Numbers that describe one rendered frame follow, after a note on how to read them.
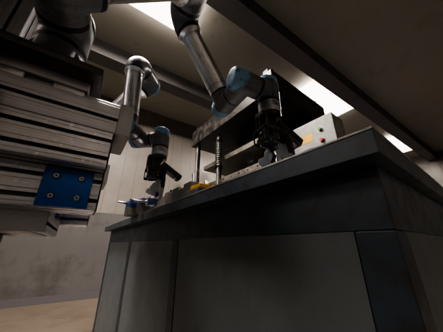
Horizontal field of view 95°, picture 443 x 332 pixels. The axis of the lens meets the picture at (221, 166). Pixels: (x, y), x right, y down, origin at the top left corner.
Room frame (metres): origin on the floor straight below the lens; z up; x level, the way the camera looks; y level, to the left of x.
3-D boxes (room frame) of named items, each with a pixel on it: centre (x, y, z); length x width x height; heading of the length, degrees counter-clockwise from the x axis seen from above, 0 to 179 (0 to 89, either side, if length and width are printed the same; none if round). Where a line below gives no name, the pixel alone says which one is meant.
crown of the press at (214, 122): (2.03, -0.35, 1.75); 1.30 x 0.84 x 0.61; 37
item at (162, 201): (0.88, 0.32, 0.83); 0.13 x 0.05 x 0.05; 123
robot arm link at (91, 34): (0.39, 0.43, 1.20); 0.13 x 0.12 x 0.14; 30
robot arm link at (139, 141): (0.89, 0.40, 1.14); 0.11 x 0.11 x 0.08; 83
